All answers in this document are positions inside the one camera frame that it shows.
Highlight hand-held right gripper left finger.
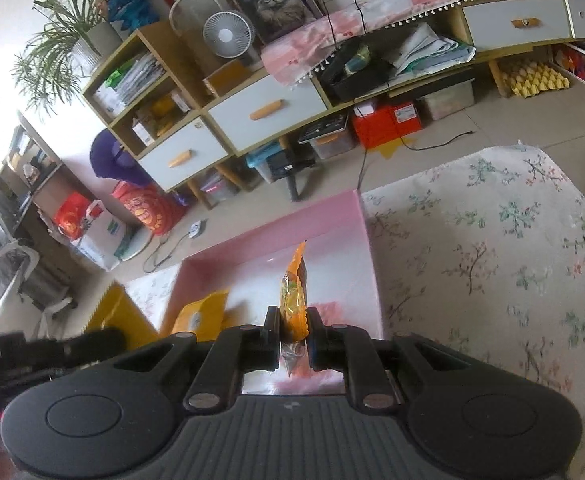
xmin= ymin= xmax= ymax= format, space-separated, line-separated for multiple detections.
xmin=105 ymin=305 xmax=282 ymax=413

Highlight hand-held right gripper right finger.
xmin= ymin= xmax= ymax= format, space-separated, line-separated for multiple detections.
xmin=305 ymin=306 xmax=473 ymax=411

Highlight orange snack packet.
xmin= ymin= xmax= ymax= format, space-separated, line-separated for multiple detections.
xmin=278 ymin=241 xmax=309 ymax=378

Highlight pink cardboard box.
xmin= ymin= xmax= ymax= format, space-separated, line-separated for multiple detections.
xmin=158 ymin=189 xmax=389 ymax=396

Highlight yellow snack packet round logo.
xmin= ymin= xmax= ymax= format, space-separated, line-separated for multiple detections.
xmin=171 ymin=290 xmax=229 ymax=337

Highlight yellow foam pad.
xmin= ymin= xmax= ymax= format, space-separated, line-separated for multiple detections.
xmin=88 ymin=282 xmax=159 ymax=347

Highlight white office chair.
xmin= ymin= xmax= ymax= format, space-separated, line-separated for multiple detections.
xmin=0 ymin=237 xmax=78 ymax=333

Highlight white carton with green print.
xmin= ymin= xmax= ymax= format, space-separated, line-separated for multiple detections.
xmin=70 ymin=205 xmax=140 ymax=272

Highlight red plastic bag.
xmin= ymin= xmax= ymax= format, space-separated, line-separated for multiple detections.
xmin=55 ymin=192 xmax=93 ymax=238

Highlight clear box with pink contents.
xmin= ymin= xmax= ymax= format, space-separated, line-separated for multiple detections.
xmin=200 ymin=170 xmax=238 ymax=207

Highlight black stand device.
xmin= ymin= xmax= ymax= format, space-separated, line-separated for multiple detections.
xmin=267 ymin=152 xmax=318 ymax=202

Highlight blue storage box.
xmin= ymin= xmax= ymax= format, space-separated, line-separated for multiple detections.
xmin=245 ymin=140 xmax=286 ymax=185

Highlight side desk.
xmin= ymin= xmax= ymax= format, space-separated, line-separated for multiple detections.
xmin=0 ymin=110 xmax=66 ymax=241

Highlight red bag with gold print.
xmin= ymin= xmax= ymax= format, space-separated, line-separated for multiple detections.
xmin=112 ymin=182 xmax=188 ymax=236

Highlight purple cloth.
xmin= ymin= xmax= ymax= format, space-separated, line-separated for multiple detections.
xmin=90 ymin=129 xmax=153 ymax=191

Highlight small white cabinet drawer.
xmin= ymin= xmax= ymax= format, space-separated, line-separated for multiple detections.
xmin=137 ymin=116 xmax=230 ymax=192

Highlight large white cabinet drawer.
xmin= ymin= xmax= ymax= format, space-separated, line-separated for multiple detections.
xmin=206 ymin=72 xmax=329 ymax=153

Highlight red cardboard box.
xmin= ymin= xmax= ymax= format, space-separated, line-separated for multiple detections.
xmin=351 ymin=97 xmax=421 ymax=150

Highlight small white carton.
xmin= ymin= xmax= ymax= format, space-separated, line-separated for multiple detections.
xmin=132 ymin=117 xmax=156 ymax=146

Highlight yellow bag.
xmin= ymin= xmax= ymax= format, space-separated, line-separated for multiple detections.
xmin=150 ymin=97 xmax=178 ymax=133

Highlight black storage bin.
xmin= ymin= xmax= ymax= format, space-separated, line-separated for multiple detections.
xmin=321 ymin=37 xmax=391 ymax=103

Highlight brown cardboard box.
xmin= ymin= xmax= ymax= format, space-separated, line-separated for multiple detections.
xmin=202 ymin=59 xmax=252 ymax=97

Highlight white shelf carton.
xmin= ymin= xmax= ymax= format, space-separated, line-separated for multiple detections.
xmin=95 ymin=77 xmax=123 ymax=116

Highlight clear storage box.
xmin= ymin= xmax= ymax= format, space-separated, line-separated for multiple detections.
xmin=417 ymin=81 xmax=476 ymax=122

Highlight pink floral cloth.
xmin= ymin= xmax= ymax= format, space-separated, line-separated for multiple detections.
xmin=261 ymin=0 xmax=513 ymax=86

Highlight stack of papers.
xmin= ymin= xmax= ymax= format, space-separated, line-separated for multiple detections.
xmin=95 ymin=55 xmax=168 ymax=116

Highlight wooden shelf cabinet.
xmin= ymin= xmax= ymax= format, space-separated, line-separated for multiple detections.
xmin=81 ymin=22 xmax=236 ymax=211

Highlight white desk fan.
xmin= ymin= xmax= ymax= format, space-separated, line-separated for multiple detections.
xmin=203 ymin=11 xmax=253 ymax=66

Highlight pile of white bags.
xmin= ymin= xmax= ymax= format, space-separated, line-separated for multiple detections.
xmin=390 ymin=22 xmax=476 ymax=78

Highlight potted green plant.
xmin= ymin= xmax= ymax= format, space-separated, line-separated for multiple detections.
xmin=12 ymin=0 xmax=123 ymax=111

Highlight framed cat picture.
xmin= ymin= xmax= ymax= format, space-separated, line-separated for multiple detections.
xmin=214 ymin=0 xmax=323 ymax=46

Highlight yellow egg trays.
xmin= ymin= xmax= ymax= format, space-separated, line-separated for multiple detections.
xmin=500 ymin=62 xmax=571 ymax=98

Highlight wooden low cabinet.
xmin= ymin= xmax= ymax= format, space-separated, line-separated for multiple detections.
xmin=200 ymin=0 xmax=585 ymax=196

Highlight blue plush toy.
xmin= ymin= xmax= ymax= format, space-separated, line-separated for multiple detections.
xmin=105 ymin=0 xmax=150 ymax=28

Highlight wide white cabinet drawer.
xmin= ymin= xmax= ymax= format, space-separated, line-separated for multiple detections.
xmin=460 ymin=0 xmax=573 ymax=52

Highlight clear box with orange handle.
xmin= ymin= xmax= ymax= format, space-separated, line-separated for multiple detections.
xmin=299 ymin=114 xmax=356 ymax=161

